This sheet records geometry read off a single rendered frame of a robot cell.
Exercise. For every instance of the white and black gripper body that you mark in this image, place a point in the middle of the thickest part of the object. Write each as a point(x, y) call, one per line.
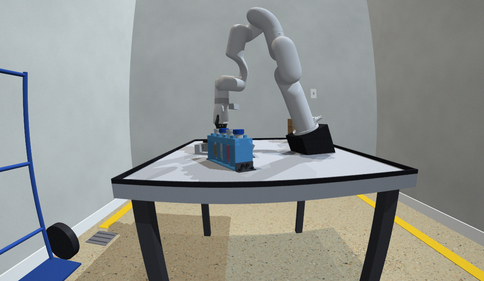
point(221, 110)

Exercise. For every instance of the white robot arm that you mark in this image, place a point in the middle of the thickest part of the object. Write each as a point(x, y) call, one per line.
point(287, 74)

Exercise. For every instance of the black table edge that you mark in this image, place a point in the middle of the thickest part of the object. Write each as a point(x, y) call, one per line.
point(242, 184)

